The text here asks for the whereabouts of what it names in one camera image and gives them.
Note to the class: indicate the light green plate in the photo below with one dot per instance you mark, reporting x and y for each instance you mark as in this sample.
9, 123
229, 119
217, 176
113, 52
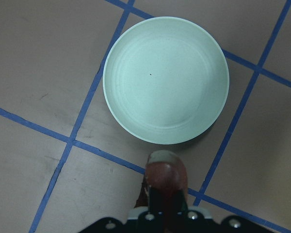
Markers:
165, 80

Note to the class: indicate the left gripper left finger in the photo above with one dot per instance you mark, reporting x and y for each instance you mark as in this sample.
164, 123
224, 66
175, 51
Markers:
156, 203

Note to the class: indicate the dark red bun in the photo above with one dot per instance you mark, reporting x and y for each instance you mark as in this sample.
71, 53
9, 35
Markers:
165, 172

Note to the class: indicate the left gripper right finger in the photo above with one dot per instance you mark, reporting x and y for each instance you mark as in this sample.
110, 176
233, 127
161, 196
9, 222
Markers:
179, 203

